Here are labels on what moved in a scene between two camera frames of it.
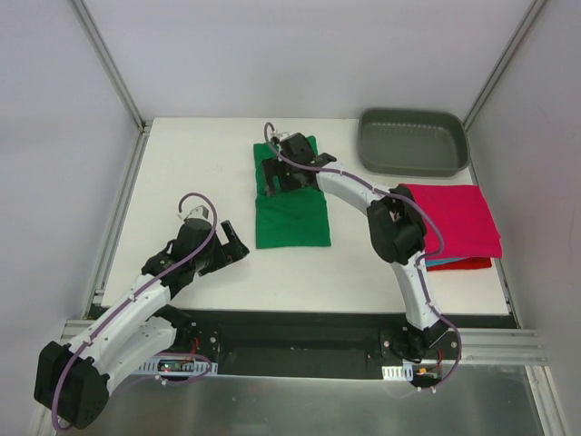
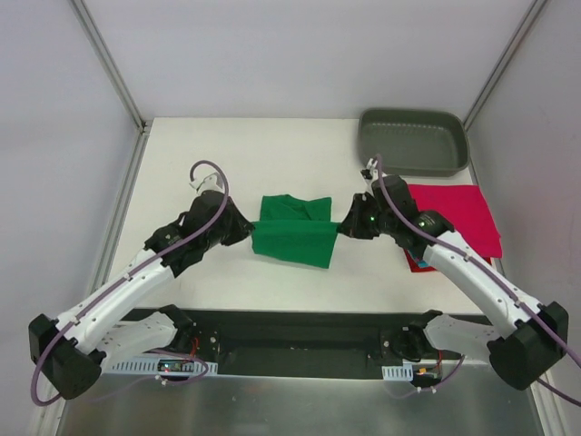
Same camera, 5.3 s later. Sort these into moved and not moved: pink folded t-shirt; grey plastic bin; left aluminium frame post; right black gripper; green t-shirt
Moved: right black gripper; green t-shirt
Not moved: pink folded t-shirt; left aluminium frame post; grey plastic bin
